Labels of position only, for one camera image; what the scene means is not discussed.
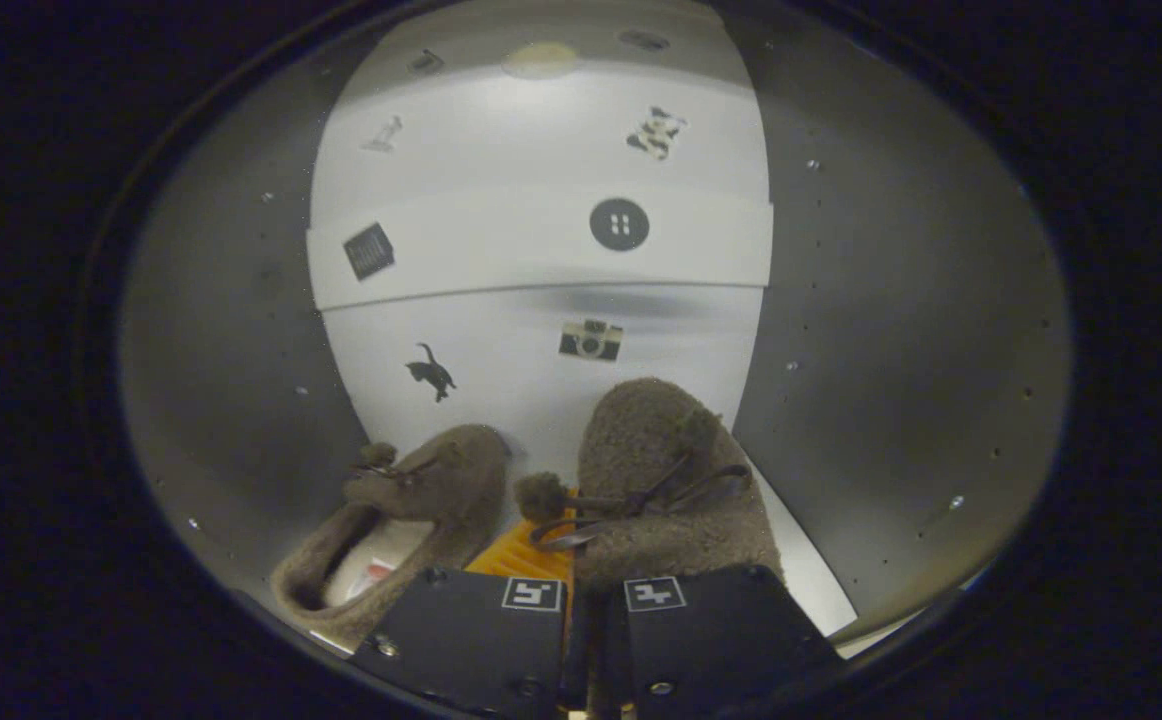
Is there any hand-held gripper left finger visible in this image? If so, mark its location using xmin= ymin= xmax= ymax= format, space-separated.
xmin=349 ymin=488 xmax=582 ymax=719

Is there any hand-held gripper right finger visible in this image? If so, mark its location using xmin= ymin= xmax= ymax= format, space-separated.
xmin=629 ymin=565 xmax=842 ymax=719

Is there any brown fuzzy shoe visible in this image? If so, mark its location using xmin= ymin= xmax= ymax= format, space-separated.
xmin=514 ymin=377 xmax=787 ymax=713
xmin=271 ymin=424 xmax=513 ymax=651

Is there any dark grey shoe cabinet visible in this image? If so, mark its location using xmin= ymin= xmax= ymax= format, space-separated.
xmin=121 ymin=0 xmax=1074 ymax=661

